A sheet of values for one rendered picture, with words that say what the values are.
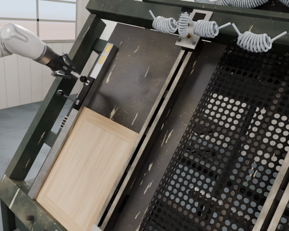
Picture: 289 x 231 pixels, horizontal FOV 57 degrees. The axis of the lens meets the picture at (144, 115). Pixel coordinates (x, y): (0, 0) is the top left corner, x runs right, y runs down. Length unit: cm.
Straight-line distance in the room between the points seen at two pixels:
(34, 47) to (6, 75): 374
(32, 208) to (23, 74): 371
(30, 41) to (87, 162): 62
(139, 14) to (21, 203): 118
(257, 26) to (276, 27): 7
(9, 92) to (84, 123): 364
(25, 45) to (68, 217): 82
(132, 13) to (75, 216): 107
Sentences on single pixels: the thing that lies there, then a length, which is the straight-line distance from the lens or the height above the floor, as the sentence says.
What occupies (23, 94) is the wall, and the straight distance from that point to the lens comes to 517.
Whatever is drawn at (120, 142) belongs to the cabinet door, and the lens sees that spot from 130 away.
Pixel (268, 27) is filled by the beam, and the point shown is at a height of 191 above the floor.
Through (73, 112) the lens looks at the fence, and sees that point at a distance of 152.
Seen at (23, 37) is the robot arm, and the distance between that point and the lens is 119.
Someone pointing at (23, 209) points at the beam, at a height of 85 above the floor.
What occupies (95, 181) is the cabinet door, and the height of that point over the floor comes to 111.
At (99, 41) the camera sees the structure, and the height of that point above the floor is 168.
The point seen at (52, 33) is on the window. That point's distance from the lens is 519.
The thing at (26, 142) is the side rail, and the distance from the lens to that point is 172.
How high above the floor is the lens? 193
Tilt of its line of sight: 23 degrees down
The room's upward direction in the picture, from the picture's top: 8 degrees clockwise
